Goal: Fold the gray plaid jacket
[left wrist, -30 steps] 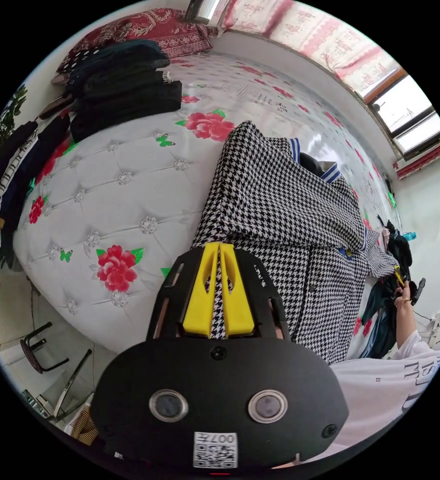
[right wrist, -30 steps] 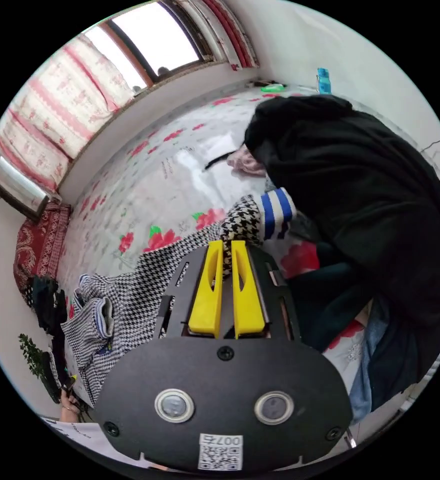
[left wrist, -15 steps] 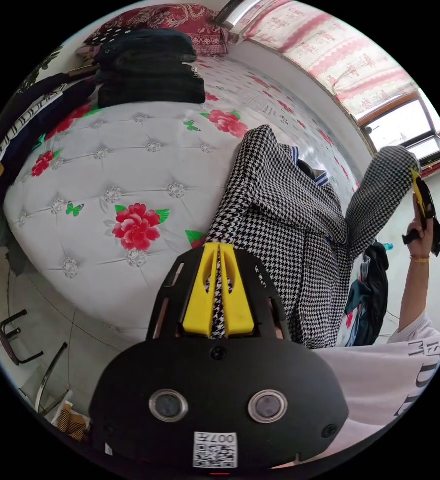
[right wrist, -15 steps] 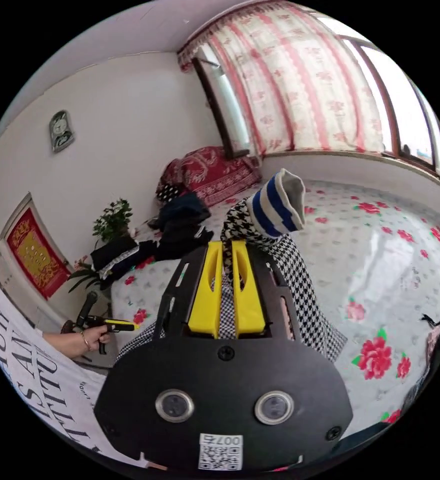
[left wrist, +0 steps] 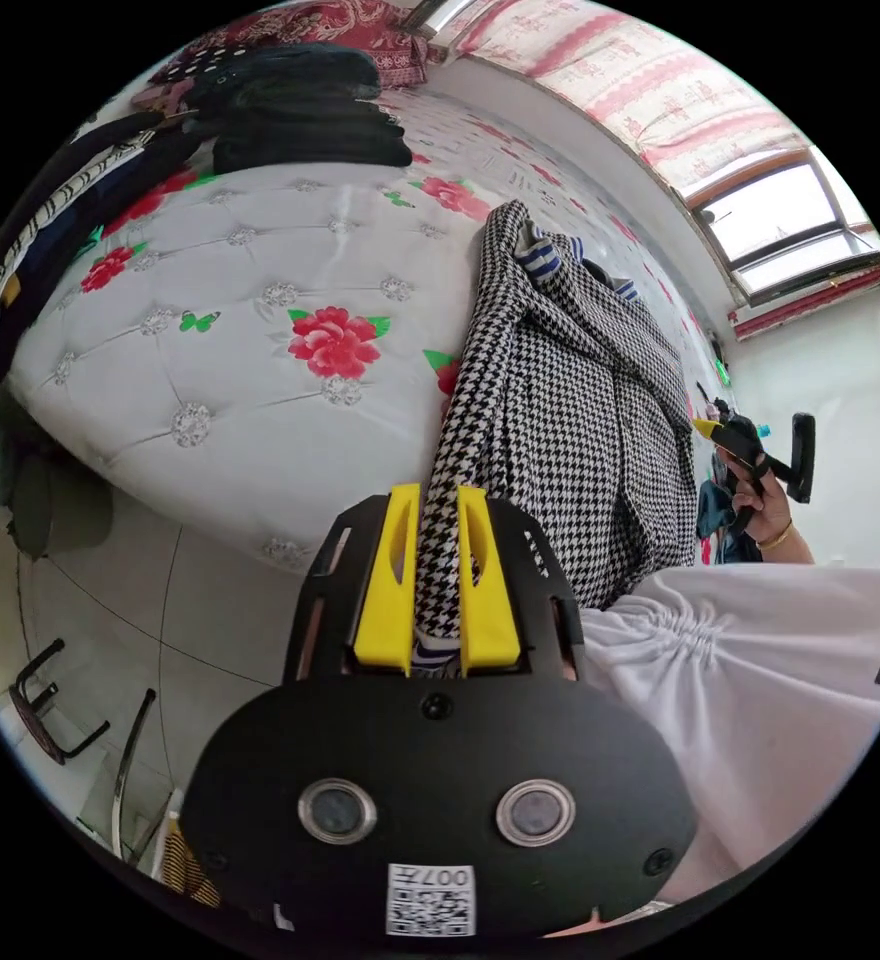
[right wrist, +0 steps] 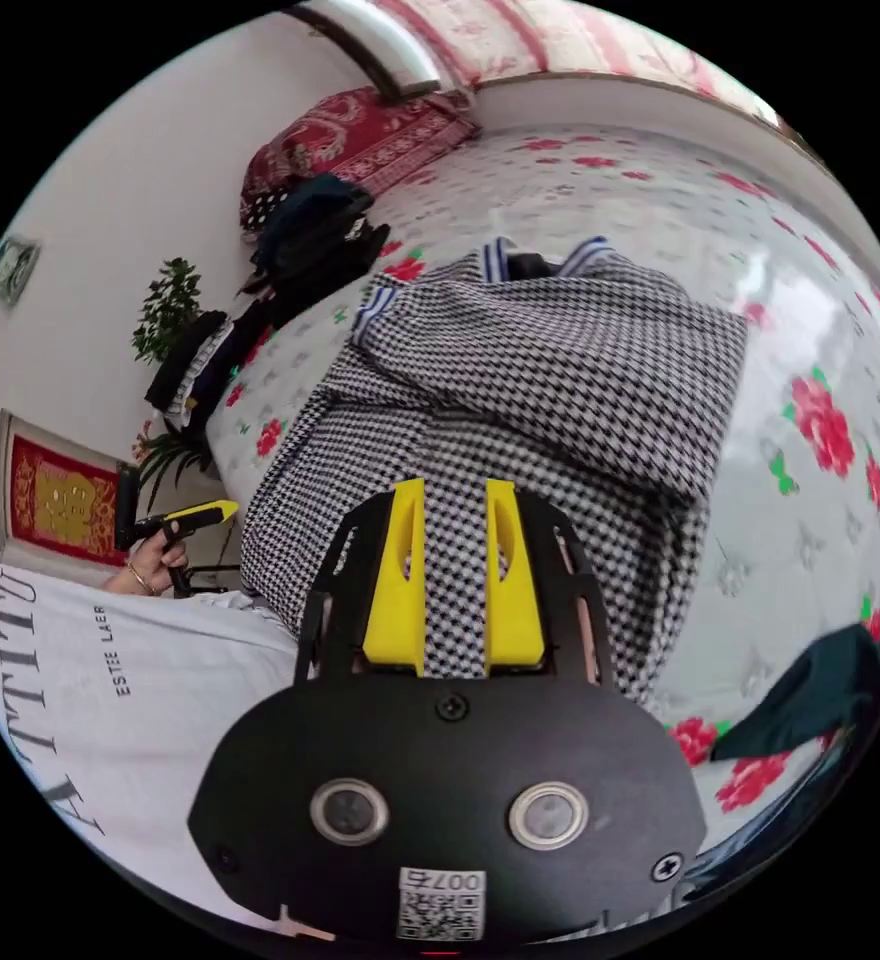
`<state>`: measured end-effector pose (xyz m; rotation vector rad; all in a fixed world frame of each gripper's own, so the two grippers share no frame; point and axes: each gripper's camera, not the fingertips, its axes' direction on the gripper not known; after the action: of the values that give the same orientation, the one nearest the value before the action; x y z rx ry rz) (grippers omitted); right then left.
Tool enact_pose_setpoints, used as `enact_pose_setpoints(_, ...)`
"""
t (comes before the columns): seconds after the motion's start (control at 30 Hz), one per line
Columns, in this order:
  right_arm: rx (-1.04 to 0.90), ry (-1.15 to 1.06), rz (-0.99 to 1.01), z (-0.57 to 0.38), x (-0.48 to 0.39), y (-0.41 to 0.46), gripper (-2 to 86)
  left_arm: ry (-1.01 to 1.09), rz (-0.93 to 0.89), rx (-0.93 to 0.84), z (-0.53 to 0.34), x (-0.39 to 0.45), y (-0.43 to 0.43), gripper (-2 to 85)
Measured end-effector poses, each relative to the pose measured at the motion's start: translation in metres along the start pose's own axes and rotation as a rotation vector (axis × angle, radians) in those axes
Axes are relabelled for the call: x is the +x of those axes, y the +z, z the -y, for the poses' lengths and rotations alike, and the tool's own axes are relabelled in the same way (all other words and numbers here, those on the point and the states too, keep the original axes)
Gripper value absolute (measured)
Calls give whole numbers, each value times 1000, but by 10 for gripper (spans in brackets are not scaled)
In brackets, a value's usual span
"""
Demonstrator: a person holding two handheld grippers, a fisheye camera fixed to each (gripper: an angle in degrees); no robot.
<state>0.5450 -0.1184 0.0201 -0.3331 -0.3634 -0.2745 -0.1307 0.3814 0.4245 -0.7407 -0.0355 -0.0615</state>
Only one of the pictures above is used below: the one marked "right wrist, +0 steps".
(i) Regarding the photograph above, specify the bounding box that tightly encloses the person's left forearm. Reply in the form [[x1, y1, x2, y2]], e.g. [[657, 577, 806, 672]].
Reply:
[[97, 565, 161, 599]]

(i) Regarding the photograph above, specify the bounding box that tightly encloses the person's left hand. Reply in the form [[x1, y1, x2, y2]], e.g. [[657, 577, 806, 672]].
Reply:
[[127, 535, 189, 598]]

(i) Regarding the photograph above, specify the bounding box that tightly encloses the bed with floral sheet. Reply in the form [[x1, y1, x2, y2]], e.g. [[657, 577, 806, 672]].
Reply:
[[202, 123, 880, 865]]

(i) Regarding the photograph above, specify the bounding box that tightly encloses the long-leaved plant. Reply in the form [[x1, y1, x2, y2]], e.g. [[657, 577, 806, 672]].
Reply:
[[130, 418, 213, 520]]

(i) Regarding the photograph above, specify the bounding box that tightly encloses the pink patterned curtain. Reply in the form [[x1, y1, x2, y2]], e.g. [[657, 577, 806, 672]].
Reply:
[[378, 0, 780, 100]]

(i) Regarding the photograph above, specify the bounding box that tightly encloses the red framed wall picture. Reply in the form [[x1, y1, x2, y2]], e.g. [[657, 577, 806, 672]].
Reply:
[[0, 407, 131, 569]]

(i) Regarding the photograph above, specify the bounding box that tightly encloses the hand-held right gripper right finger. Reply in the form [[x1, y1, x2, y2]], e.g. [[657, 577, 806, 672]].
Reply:
[[485, 479, 547, 676]]

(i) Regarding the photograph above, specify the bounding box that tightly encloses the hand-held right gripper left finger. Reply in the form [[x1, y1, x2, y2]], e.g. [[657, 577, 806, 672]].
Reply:
[[363, 479, 427, 677]]

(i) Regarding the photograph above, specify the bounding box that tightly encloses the red patterned pillow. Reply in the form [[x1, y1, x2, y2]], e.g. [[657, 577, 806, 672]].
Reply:
[[238, 85, 480, 231]]

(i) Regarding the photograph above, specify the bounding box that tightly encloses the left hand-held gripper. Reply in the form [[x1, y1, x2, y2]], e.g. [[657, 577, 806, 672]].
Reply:
[[132, 500, 241, 600]]

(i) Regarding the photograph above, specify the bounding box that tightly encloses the gray plaid jacket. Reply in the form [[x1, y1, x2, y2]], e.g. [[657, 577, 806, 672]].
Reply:
[[238, 236, 750, 711]]

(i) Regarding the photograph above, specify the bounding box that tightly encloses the small-leaved plant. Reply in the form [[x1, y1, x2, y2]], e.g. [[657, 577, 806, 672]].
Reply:
[[130, 256, 206, 370]]

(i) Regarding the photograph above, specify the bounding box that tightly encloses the person's body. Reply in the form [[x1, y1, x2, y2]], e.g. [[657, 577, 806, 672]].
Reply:
[[0, 549, 315, 933]]

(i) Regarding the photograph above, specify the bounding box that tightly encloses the green framed wall clock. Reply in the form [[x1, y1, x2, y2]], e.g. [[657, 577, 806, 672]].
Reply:
[[0, 235, 43, 306]]

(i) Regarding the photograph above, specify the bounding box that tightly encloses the dark green garment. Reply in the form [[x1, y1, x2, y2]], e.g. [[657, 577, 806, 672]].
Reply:
[[709, 621, 880, 764]]

